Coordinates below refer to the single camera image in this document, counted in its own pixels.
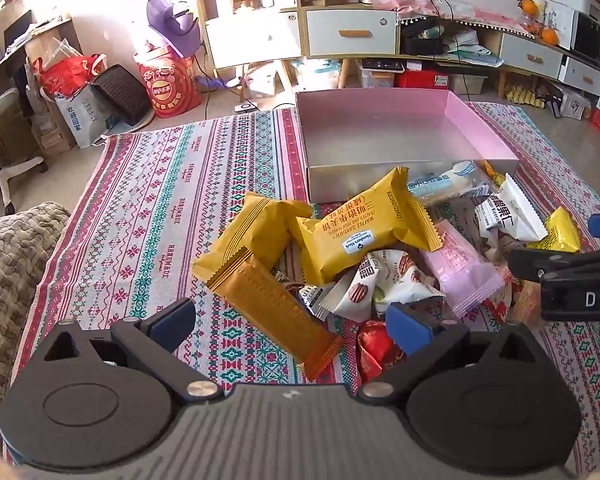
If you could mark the red round printed bag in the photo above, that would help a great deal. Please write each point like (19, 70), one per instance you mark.
(167, 85)

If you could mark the black microwave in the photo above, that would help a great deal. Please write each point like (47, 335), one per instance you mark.
(592, 37)

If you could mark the red white candy packet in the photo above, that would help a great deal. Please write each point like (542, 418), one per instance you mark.
(375, 347)

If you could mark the tan snack wrapper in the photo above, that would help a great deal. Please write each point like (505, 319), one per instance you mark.
(525, 305)

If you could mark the yellow snack packet white label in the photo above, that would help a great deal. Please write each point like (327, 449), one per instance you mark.
(360, 230)

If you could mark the orange-brown bar packet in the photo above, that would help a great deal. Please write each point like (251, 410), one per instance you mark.
(275, 310)

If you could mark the low white cabinet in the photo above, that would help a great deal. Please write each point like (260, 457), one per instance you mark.
(530, 55)

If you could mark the clear bread packet blue label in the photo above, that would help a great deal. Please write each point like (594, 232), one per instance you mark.
(445, 182)

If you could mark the patterned woven rug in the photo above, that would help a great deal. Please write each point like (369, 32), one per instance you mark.
(155, 185)

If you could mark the purple hat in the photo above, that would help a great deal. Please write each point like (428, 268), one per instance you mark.
(172, 25)

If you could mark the clear storage bin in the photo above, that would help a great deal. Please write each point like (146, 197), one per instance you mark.
(380, 75)

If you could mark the small yellow snack packet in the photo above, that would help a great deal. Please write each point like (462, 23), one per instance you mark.
(560, 232)

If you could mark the black ribbed panel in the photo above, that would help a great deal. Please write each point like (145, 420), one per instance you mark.
(122, 92)

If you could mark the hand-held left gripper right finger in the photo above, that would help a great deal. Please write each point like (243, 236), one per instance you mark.
(410, 322)

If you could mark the pink cardboard box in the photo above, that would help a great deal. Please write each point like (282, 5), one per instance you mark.
(380, 130)

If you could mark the grey knitted blanket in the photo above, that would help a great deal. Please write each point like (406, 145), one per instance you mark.
(10, 270)

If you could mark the pink cloth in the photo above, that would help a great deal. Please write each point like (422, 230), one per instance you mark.
(430, 7)

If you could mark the small silver chocolate wrapper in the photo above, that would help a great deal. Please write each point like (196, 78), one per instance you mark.
(310, 297)

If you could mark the white floor charger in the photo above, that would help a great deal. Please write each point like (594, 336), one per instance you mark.
(245, 107)

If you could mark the yellow egg tray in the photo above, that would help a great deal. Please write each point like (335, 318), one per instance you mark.
(525, 96)

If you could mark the white shopping bag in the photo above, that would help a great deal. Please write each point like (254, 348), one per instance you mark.
(82, 115)

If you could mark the white pecan snack packet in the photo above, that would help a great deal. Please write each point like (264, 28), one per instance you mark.
(385, 280)
(510, 210)

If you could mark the plain yellow snack packet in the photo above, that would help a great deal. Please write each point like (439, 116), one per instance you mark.
(260, 225)

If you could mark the black bin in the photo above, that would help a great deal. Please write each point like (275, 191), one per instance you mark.
(420, 40)

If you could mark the cluttered wooden desk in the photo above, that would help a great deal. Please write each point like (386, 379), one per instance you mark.
(40, 35)

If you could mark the white office chair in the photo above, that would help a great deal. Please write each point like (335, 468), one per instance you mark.
(5, 135)

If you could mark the pink snack packet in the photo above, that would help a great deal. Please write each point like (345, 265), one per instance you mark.
(460, 270)

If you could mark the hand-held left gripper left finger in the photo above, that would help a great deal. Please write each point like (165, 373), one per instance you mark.
(172, 320)

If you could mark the red box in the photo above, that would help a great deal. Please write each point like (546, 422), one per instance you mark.
(420, 80)

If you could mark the orange fruit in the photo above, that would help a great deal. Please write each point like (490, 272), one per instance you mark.
(549, 35)
(529, 5)

